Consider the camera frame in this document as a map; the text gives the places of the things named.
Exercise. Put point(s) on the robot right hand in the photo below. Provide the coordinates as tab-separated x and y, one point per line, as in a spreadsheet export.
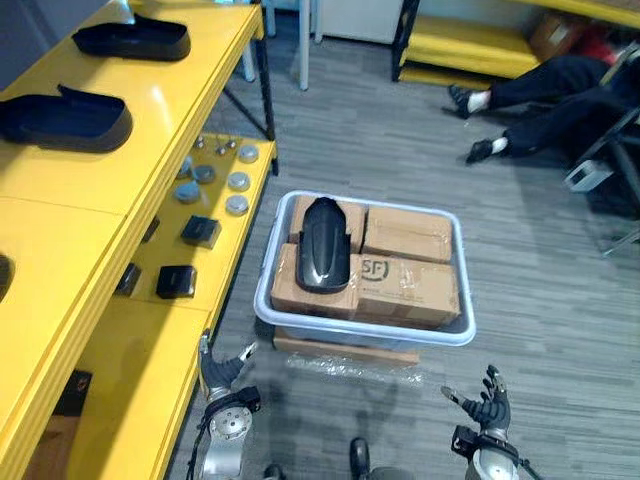
492	410

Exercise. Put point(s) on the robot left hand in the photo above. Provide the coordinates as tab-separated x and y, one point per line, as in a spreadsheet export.
220	372

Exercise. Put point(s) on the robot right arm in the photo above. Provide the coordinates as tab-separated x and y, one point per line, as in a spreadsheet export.
492	462

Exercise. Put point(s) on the yellow metal shelf unit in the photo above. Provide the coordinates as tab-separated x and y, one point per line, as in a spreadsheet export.
75	225

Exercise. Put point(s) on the small black square box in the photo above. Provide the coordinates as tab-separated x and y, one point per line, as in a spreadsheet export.
201	231
129	279
151	229
176	282

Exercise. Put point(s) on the flat cardboard box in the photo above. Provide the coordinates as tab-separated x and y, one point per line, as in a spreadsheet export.
350	352

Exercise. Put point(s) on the robot body and feet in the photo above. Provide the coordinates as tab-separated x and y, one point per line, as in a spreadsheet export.
359	457

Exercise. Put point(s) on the cardboard box with SF print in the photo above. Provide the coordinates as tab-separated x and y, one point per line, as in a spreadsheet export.
407	292

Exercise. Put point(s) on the black item with orange mark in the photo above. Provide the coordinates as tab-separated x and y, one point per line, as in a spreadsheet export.
75	392

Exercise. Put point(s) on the grey plastic bin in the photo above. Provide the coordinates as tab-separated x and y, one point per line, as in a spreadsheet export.
365	332

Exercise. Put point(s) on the black plastic housing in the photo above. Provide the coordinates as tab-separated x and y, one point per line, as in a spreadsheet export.
132	40
322	250
65	122

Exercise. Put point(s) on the round silver metal part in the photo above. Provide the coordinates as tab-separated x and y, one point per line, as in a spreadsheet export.
238	181
186	192
205	173
237	205
186	167
248	153

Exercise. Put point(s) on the small silver metal fitting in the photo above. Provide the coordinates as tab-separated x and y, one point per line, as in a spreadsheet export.
220	148
200	142
231	144

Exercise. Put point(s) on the small white device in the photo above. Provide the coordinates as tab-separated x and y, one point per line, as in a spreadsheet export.
587	177

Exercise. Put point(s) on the black folding chair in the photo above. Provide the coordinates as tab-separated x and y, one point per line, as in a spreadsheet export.
617	145

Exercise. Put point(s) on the person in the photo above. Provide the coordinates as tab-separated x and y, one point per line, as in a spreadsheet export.
550	95

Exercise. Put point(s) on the yellow and black rack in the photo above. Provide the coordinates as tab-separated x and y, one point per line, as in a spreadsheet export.
465	45

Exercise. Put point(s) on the white cabinet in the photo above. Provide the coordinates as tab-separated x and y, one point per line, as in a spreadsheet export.
350	20

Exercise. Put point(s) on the red object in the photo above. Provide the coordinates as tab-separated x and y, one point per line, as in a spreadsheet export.
597	47

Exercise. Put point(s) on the brown cardboard box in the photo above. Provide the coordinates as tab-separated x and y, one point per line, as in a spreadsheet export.
555	35

